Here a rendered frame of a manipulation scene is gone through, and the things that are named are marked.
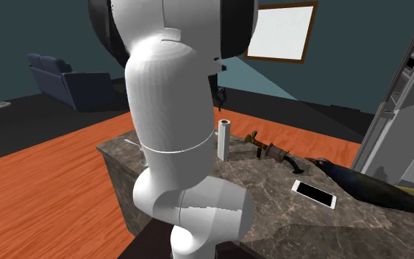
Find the white paper towel roll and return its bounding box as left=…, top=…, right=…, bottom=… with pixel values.
left=217, top=118, right=232, bottom=163

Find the brown framed white window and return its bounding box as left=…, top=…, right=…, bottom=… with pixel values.
left=243, top=0, right=319, bottom=65

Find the dagger with brown sheath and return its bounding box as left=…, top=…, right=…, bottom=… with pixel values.
left=243, top=130, right=305, bottom=176

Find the dark blue sofa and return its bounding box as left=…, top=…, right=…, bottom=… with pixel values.
left=26, top=52, right=129, bottom=113

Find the white smartphone with black screen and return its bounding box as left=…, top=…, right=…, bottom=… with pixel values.
left=290, top=179, right=338, bottom=210

